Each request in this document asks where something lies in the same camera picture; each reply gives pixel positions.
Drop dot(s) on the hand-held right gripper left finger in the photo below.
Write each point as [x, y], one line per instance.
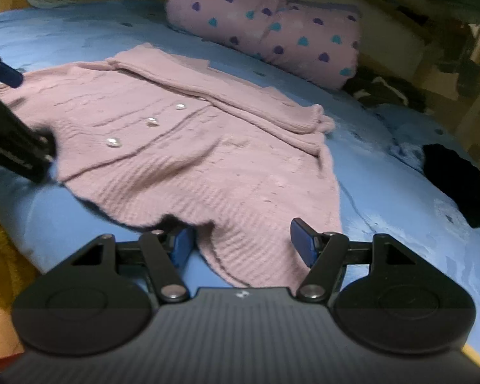
[180, 248]

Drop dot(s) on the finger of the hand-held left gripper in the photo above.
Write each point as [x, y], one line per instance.
[6, 75]

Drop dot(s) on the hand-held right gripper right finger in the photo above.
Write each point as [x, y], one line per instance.
[302, 244]

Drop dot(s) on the pink knitted cardigan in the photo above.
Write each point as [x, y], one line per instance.
[224, 168]

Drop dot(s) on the blue bed sheet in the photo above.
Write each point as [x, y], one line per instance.
[384, 208]

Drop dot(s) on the blue pillow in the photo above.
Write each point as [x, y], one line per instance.
[408, 128]

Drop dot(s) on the black and white cloth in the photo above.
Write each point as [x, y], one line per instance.
[384, 90]

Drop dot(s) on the pink pillow with hearts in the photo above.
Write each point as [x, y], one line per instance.
[264, 24]

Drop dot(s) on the wooden bed frame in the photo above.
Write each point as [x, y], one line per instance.
[476, 88]

